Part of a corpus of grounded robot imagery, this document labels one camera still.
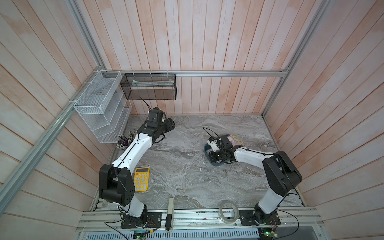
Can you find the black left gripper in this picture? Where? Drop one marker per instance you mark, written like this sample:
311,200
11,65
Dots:
170,124

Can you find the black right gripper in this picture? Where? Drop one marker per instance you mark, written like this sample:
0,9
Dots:
211,155

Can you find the teal storage box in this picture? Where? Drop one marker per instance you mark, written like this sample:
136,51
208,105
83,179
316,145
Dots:
215,158

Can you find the pink sticker sheet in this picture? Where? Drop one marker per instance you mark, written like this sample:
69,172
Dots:
234,140

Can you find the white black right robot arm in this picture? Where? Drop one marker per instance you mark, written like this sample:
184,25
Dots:
282,175

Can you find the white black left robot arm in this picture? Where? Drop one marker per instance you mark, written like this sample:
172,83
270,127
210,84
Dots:
116,184

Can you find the red pencil cup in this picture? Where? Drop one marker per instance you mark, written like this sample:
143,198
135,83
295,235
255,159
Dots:
124,141

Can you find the yellow calculator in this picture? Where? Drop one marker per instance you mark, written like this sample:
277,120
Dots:
141,179

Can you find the clear tape roll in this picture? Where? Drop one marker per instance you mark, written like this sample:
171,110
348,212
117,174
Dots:
228,212

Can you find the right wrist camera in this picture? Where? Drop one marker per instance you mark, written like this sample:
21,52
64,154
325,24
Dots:
212,142

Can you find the black mesh wall basket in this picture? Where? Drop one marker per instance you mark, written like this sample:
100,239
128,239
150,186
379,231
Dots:
149,86

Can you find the white mesh wall shelf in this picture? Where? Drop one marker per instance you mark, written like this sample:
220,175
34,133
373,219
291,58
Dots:
104,107

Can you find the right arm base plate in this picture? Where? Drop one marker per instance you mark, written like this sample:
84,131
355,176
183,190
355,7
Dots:
258,218

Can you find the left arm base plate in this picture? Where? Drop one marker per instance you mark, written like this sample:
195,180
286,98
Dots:
152,220

